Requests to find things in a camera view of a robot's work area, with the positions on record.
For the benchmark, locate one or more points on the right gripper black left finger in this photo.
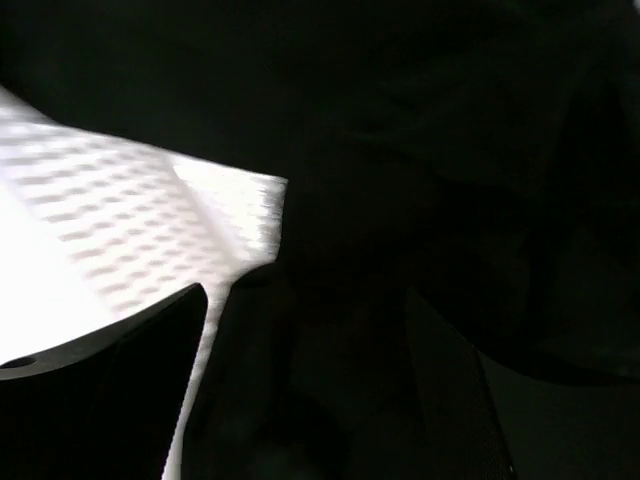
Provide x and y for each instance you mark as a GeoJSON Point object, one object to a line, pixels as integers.
{"type": "Point", "coordinates": [103, 406]}

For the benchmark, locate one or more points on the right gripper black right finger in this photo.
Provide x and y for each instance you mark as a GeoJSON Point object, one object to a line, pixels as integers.
{"type": "Point", "coordinates": [458, 410]}

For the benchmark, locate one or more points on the black trousers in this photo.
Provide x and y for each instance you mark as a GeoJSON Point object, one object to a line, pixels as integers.
{"type": "Point", "coordinates": [482, 153]}

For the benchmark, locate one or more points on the white perforated plastic basket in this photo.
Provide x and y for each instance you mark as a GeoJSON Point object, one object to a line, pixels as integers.
{"type": "Point", "coordinates": [95, 228]}

